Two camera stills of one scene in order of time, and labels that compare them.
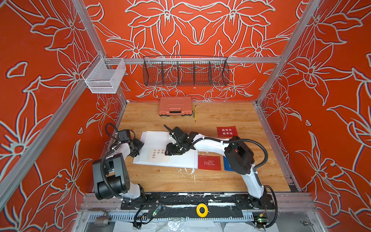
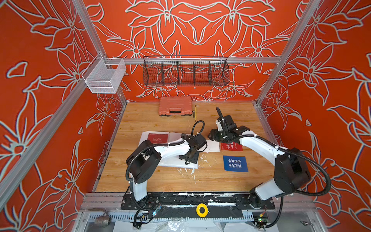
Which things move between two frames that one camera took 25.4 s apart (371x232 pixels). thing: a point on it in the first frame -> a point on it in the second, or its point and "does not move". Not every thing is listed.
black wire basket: (185, 70) does not move
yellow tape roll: (202, 215) does not move
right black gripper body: (178, 146) -> (222, 135)
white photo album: (150, 151) does not move
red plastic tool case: (175, 106) does not move
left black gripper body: (136, 144) -> (193, 159)
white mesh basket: (102, 75) does not move
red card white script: (209, 162) -> (158, 138)
